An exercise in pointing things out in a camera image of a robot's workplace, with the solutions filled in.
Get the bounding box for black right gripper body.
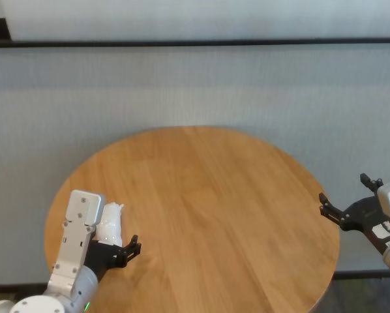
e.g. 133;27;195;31
339;195;390;258

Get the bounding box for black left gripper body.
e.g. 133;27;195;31
83;239;121;284

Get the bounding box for black wall rail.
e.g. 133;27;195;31
0;38;390;50

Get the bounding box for white plastic-wrapped sandbag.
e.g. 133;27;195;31
95;201;127;246

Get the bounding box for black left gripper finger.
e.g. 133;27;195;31
115;233;142;269

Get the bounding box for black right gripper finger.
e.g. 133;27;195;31
318;192;348;229
359;172;383;198

